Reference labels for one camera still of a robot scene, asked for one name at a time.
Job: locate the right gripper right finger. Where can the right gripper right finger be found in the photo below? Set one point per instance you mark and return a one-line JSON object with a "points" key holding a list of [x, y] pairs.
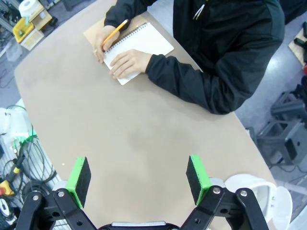
{"points": [[199, 182]]}

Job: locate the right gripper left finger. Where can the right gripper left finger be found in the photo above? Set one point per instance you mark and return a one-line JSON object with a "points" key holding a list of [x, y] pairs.
{"points": [[79, 182]]}

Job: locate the spiral notebook with brown cover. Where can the spiral notebook with brown cover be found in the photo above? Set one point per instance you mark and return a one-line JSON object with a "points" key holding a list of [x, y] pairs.
{"points": [[151, 40]]}

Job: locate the yellow pencil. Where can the yellow pencil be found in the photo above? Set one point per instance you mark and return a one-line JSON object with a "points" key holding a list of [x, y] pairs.
{"points": [[117, 30]]}

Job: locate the person's left forearm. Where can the person's left forearm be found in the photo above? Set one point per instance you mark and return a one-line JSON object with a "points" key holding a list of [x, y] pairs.
{"points": [[182, 79]]}

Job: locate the person's right forearm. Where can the person's right forearm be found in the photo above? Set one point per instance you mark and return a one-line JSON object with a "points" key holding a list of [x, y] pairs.
{"points": [[120, 14]]}

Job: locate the person's left hand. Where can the person's left hand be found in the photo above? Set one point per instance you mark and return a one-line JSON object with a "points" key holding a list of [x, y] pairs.
{"points": [[130, 63]]}

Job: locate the person's right hand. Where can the person's right hand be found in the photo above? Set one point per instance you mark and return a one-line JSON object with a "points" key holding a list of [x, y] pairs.
{"points": [[102, 38]]}

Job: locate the white lidded trash bin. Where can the white lidded trash bin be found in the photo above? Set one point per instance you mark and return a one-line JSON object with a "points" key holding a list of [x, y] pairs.
{"points": [[263, 189]]}

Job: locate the yellow emergency stop button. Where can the yellow emergency stop button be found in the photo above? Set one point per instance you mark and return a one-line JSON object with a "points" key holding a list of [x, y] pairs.
{"points": [[6, 189]]}

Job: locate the person in black jacket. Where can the person in black jacket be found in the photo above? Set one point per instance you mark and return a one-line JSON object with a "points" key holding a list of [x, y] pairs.
{"points": [[227, 48]]}

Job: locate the red bag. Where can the red bag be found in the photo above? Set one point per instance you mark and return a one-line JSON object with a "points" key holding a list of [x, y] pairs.
{"points": [[305, 69]]}

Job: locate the wooden box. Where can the wooden box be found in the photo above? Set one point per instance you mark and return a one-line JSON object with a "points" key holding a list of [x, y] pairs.
{"points": [[40, 26]]}

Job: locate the yellow box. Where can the yellow box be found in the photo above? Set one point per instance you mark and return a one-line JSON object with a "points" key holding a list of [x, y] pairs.
{"points": [[22, 30]]}

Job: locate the brown cardboard sheet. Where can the brown cardboard sheet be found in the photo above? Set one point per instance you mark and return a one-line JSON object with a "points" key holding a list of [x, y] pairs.
{"points": [[296, 51]]}

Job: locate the white tape roll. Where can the white tape roll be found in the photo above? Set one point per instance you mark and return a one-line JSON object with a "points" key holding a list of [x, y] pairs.
{"points": [[28, 7]]}

